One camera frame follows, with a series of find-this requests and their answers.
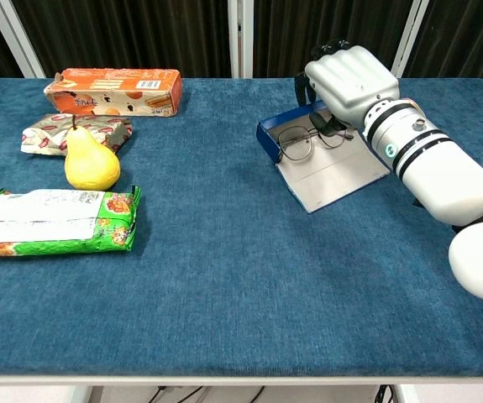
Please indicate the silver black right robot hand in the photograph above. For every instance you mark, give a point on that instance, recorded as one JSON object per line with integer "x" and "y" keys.
{"x": 354, "y": 84}

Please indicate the wire-rimmed eyeglasses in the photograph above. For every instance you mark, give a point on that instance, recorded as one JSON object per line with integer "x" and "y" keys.
{"x": 295, "y": 144}

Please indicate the dark blue slim box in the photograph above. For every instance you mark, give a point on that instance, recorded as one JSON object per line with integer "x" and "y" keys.
{"x": 333, "y": 180}

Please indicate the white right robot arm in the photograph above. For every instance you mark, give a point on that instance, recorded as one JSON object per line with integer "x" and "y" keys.
{"x": 438, "y": 172}

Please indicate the orange biscuit box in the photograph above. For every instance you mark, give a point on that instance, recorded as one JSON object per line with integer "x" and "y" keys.
{"x": 115, "y": 92}

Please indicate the yellow pear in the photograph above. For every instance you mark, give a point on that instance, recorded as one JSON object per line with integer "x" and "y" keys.
{"x": 92, "y": 165}

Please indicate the gold red snack wrapper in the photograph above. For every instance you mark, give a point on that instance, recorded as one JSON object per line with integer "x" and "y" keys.
{"x": 43, "y": 134}

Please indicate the green white snack bag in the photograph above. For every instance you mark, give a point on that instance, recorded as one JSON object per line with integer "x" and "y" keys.
{"x": 52, "y": 222}

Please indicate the white partition post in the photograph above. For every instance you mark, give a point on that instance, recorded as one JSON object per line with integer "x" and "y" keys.
{"x": 411, "y": 29}
{"x": 240, "y": 38}
{"x": 14, "y": 38}

